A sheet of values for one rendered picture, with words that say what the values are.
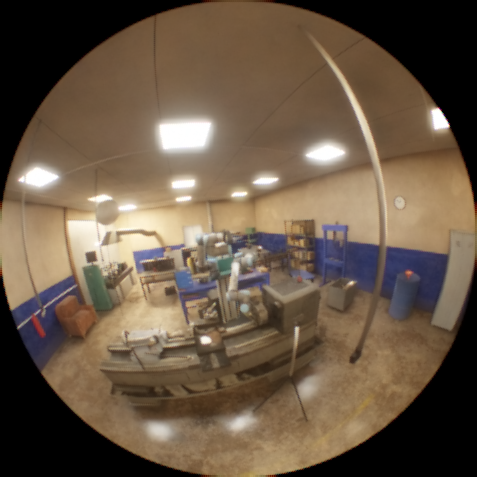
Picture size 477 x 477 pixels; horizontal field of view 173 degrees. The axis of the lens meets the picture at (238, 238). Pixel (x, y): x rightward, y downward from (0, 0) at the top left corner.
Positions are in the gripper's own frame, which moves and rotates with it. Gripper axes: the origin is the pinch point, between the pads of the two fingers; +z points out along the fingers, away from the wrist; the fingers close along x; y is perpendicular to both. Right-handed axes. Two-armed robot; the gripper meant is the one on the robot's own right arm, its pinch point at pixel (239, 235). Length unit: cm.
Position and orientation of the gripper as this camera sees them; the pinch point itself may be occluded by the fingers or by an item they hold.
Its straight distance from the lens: 149.4
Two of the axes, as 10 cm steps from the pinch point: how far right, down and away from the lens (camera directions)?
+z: 9.4, -1.4, 3.2
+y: -1.4, 6.9, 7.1
